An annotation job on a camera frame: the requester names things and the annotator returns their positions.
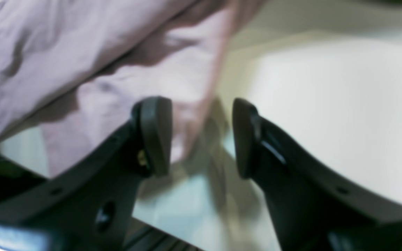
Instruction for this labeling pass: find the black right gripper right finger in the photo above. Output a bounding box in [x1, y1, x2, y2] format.
[232, 98, 402, 251]

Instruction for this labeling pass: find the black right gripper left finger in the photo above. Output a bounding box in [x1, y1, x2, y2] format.
[0, 96, 172, 251]

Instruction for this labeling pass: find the mauve t-shirt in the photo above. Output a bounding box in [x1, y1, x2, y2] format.
[0, 0, 266, 176]

